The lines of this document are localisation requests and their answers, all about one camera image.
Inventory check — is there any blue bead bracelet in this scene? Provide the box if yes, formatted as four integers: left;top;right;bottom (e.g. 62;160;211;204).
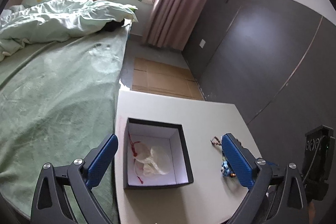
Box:
220;151;236;178

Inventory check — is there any white drawstring pouch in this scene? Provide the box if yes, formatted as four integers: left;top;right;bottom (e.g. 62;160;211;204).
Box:
133;143;173;177

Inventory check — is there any flattened cardboard on floor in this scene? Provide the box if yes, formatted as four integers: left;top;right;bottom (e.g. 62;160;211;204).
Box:
131;57;204;100

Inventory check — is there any black square jewelry box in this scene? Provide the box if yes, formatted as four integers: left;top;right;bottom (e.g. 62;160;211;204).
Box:
123;118;194;190

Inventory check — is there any white wall socket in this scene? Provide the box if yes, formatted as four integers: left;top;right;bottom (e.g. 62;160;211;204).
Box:
199;39;206;48

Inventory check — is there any light green crumpled duvet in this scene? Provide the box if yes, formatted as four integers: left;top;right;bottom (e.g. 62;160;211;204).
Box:
1;0;137;59

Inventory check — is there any green bed blanket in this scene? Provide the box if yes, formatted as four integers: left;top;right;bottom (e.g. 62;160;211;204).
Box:
1;27;129;218

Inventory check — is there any small brown bead string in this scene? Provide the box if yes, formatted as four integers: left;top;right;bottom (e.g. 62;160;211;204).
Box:
209;136;223;147

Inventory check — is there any dark grey wardrobe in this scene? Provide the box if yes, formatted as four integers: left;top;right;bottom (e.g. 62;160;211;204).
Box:
182;0;335;166

